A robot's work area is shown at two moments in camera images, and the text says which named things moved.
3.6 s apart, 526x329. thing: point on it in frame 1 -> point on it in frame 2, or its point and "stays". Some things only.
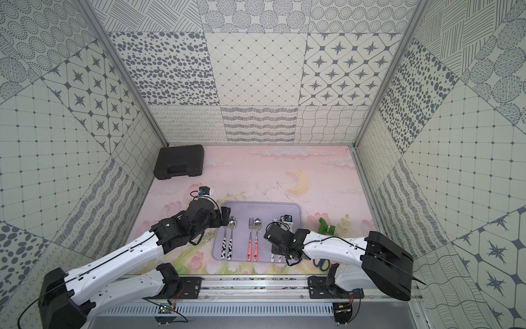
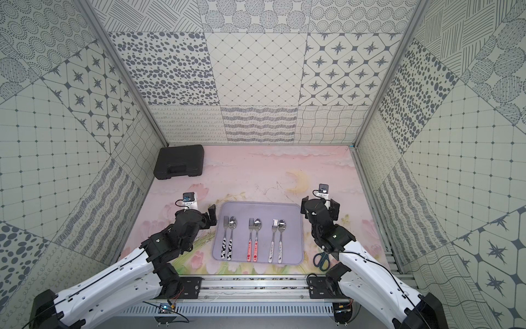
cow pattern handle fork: [223, 250] stays
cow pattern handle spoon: [232, 224] stays
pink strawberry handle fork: [249, 256] stays
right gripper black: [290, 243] -> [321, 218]
